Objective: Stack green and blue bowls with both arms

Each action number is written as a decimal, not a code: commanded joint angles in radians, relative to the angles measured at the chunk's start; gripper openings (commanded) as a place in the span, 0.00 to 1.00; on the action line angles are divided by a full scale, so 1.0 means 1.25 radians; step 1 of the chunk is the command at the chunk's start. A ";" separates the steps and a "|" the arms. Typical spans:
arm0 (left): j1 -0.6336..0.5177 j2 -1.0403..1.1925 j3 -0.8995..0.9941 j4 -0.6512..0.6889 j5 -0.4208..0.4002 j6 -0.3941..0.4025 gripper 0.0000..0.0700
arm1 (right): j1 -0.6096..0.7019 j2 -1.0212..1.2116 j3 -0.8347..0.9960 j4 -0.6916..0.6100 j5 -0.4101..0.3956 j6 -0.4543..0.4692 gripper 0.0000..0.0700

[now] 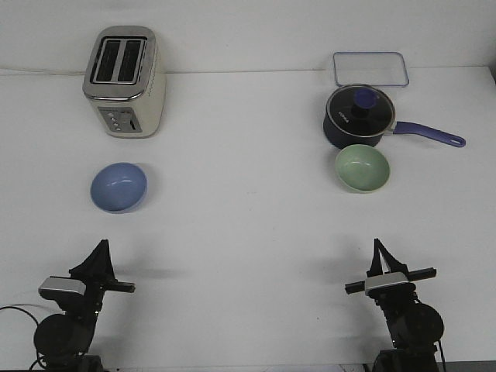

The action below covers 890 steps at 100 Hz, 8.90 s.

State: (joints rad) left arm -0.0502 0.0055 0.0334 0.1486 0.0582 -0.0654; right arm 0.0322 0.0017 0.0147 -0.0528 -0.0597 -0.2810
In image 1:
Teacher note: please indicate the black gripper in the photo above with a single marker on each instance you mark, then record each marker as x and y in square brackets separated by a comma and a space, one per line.
[402, 293]
[97, 273]

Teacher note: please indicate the blue bowl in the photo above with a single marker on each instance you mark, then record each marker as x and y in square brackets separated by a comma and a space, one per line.
[119, 188]

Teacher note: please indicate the glass pot lid blue knob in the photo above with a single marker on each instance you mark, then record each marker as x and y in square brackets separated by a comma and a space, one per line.
[360, 110]

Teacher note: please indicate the dark blue saucepan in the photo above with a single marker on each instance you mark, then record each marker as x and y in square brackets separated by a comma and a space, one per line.
[341, 139]

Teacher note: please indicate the cream and steel toaster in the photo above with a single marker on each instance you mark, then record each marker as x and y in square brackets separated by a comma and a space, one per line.
[124, 81]

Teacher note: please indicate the clear plastic container lid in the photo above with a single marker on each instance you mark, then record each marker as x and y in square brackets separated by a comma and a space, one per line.
[379, 69]

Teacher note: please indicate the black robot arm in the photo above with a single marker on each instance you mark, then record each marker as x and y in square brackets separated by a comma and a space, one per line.
[63, 340]
[415, 328]

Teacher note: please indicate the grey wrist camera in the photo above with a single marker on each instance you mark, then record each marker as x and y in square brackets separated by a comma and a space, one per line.
[54, 288]
[384, 281]

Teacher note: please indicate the green bowl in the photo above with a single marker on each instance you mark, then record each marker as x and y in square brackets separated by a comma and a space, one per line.
[362, 168]

